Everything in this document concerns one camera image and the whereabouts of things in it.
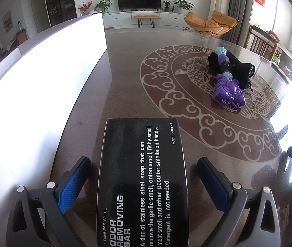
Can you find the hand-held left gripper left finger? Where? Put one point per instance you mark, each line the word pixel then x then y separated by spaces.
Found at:
pixel 74 182

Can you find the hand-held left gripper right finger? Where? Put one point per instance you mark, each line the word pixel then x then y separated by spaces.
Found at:
pixel 213 185

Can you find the black printed box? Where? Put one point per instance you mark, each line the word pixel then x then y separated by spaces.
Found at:
pixel 140 185

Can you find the brown patterned desktop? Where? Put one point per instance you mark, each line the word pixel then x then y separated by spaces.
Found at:
pixel 125 77

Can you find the purple octopus toy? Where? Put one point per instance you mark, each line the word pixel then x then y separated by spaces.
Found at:
pixel 229 92

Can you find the black knit hat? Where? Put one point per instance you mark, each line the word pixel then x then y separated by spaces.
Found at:
pixel 242 73

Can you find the white storage box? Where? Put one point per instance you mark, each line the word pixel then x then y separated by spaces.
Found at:
pixel 45 82

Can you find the dark wooden chair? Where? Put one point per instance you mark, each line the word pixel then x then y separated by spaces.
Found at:
pixel 261 42

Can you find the grey curtain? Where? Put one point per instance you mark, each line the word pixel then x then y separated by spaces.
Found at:
pixel 241 7

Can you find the orange lounge chair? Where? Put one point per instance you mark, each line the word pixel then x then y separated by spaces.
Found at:
pixel 207 23

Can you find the white television cabinet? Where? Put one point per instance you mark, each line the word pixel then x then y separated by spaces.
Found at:
pixel 120 19

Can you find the red flower pot plant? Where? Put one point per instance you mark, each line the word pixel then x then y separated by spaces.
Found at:
pixel 84 8

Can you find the bushy green potted plant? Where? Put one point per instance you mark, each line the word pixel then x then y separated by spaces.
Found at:
pixel 103 5

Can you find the wooden bench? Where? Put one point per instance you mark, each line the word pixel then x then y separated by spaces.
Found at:
pixel 146 17

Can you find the dark display cabinet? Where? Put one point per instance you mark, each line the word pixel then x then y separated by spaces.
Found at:
pixel 59 2

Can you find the large green potted plant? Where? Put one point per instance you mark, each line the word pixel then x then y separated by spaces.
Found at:
pixel 183 3

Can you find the small green potted plant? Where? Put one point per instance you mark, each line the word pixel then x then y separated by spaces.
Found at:
pixel 166 5

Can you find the black television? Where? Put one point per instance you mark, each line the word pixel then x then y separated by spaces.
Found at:
pixel 138 0

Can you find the framed wall painting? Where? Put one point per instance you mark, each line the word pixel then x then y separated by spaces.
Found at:
pixel 7 22

